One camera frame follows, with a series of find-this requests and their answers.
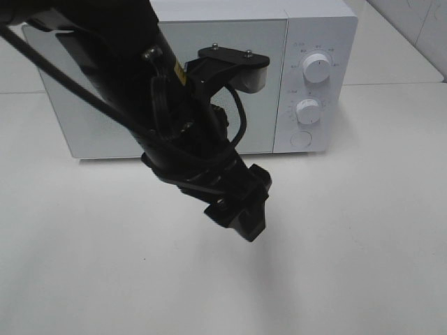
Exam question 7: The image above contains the round white door button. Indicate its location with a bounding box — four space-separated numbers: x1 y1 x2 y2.
290 131 312 149

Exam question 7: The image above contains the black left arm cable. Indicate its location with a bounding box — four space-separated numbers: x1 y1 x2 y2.
0 26 249 182

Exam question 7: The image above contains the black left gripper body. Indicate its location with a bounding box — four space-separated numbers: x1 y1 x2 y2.
141 104 273 217

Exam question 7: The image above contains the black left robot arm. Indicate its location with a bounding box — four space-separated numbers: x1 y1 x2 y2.
1 1 272 241

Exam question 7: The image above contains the upper white power knob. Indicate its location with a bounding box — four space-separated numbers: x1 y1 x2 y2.
302 51 332 84

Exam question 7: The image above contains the white microwave door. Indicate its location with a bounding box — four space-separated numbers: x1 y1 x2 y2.
39 19 286 159

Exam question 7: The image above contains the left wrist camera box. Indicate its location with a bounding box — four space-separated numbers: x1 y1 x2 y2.
186 47 270 97

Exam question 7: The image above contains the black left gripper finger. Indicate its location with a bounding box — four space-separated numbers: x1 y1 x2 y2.
205 195 267 242

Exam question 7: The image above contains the white timer knob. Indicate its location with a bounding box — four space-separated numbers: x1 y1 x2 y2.
295 98 322 125

